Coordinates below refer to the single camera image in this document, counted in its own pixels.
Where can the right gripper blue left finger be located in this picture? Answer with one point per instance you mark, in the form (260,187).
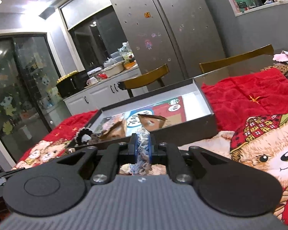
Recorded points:
(115,155)

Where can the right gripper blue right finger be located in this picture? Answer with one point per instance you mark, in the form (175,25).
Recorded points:
(169,155)

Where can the light blue crochet scrunchie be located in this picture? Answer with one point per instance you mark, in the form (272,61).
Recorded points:
(142,165)

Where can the tan snack packet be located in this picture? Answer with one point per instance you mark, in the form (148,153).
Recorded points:
(113,128)

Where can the brown snack packet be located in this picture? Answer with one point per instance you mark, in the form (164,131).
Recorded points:
(151,122)

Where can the black white crochet scrunchie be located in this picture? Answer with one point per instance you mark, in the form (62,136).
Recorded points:
(83,136)

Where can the cream white crochet scrunchie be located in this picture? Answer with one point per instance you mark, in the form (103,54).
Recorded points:
(126,169)

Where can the black shallow cardboard box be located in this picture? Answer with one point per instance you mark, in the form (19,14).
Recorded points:
(200,119)

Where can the white kitchen cabinet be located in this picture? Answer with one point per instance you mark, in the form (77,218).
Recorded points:
(101,94)

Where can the glass sliding door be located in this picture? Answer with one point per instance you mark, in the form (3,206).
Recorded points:
(30,105)

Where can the white mug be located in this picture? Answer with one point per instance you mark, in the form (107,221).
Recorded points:
(91,81)

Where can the left wooden chair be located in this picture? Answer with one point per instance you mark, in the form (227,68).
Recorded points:
(144,80)

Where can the wooden chair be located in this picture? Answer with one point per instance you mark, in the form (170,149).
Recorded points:
(218,64)
(144,80)

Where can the beige plastic basin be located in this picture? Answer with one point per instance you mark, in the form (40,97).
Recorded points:
(114,69)

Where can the black microwave oven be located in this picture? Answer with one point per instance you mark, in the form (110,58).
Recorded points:
(72,83)

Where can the right wooden chair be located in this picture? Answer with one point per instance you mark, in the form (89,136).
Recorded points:
(218,64)

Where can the red bear print blanket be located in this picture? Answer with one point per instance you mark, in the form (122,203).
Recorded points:
(239,175)

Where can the silver double door refrigerator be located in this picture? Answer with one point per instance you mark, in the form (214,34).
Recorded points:
(179,33)

